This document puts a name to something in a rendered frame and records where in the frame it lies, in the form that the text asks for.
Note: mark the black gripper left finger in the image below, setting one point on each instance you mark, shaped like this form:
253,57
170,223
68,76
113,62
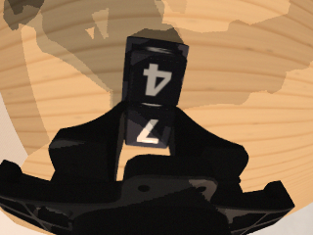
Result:
89,152

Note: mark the black open tray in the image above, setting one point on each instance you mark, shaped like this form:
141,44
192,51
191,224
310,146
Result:
133,41

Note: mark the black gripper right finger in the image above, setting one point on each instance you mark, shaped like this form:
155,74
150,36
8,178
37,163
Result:
228,159

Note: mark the black cube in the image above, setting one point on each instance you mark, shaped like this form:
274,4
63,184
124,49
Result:
148,125
156,76

